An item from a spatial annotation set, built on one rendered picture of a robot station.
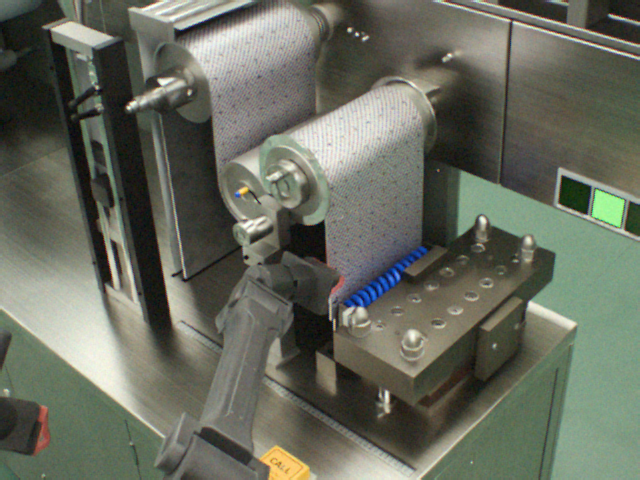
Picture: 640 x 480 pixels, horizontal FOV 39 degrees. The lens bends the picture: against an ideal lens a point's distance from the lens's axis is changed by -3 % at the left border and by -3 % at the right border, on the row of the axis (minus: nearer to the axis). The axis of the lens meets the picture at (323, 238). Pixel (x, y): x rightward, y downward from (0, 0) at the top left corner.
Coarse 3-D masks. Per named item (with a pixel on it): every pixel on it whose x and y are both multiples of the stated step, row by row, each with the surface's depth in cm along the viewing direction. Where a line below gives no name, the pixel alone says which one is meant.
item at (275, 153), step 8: (400, 88) 149; (408, 96) 148; (416, 104) 148; (424, 120) 148; (424, 128) 149; (424, 136) 150; (272, 152) 137; (280, 152) 136; (288, 152) 135; (296, 152) 133; (272, 160) 138; (296, 160) 134; (304, 160) 133; (304, 168) 134; (312, 176) 133; (312, 184) 134; (312, 192) 135; (312, 200) 136; (296, 208) 140; (304, 208) 138; (312, 208) 137
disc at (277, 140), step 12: (264, 144) 138; (276, 144) 136; (288, 144) 134; (300, 144) 132; (264, 156) 140; (312, 156) 132; (264, 168) 141; (312, 168) 133; (264, 180) 142; (324, 180) 132; (324, 192) 133; (324, 204) 135; (300, 216) 140; (312, 216) 138; (324, 216) 136
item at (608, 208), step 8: (600, 192) 139; (600, 200) 140; (608, 200) 139; (616, 200) 138; (600, 208) 141; (608, 208) 140; (616, 208) 139; (600, 216) 141; (608, 216) 140; (616, 216) 139; (616, 224) 140
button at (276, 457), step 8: (280, 448) 137; (264, 456) 136; (272, 456) 136; (280, 456) 136; (288, 456) 136; (272, 464) 134; (280, 464) 134; (288, 464) 134; (296, 464) 134; (304, 464) 134; (272, 472) 133; (280, 472) 133; (288, 472) 133; (296, 472) 133; (304, 472) 133
